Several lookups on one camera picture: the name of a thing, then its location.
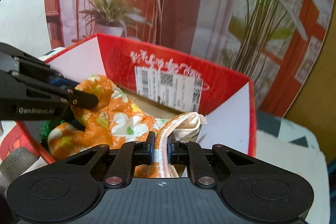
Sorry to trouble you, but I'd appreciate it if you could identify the orange floral cloth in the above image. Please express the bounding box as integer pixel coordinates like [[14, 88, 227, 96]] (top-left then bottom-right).
[[47, 75, 206, 178]]

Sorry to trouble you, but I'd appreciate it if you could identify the printed room scene backdrop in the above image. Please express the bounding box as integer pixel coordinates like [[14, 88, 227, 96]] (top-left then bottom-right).
[[45, 0, 335, 115]]

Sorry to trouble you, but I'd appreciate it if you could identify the white board panel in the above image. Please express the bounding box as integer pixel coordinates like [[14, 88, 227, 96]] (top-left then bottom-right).
[[0, 0, 51, 57]]

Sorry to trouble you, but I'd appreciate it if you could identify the white shipping label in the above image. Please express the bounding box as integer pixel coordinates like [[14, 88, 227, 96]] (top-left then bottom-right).
[[134, 66, 203, 112]]

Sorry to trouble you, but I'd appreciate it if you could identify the grey knitted cloth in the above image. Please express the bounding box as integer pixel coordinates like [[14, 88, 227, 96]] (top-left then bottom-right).
[[1, 147, 39, 182]]

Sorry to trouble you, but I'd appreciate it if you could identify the red strawberry cardboard box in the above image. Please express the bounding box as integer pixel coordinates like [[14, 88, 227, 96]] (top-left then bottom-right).
[[1, 34, 256, 160]]

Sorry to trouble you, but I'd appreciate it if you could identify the white patterned tablecloth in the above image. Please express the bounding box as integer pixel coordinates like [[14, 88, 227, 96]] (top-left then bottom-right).
[[0, 47, 329, 224]]

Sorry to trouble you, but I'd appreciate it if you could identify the tan wooden board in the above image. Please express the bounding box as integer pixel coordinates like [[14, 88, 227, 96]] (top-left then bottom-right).
[[285, 11, 336, 164]]

